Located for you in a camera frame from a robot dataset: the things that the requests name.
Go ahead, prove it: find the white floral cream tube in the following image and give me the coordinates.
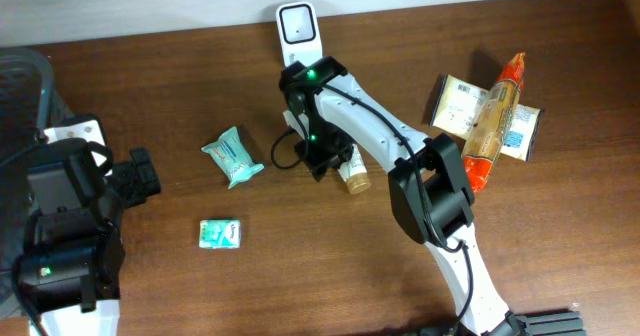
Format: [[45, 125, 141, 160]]
[[338, 144, 371, 195]]

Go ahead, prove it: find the black aluminium arm base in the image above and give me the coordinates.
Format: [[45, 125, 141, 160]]
[[399, 309, 588, 336]]

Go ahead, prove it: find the teal pocket tissue pack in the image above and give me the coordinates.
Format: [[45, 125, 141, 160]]
[[198, 219, 241, 250]]

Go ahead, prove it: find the teal wet wipes pack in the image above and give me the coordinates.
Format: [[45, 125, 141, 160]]
[[201, 126, 264, 189]]

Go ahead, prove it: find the white blue noodle bag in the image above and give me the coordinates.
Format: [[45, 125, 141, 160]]
[[430, 75, 544, 161]]

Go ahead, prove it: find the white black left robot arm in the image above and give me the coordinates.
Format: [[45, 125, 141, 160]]
[[1, 138, 161, 336]]

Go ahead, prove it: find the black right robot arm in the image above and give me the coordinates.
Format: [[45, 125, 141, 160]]
[[279, 56, 526, 335]]

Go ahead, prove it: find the white barcode scanner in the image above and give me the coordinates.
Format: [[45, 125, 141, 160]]
[[275, 2, 323, 67]]

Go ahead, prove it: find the grey plastic mesh basket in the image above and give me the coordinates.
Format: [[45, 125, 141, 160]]
[[1, 48, 73, 319]]

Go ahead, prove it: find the orange spaghetti packet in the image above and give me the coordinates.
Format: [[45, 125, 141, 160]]
[[462, 52, 526, 192]]

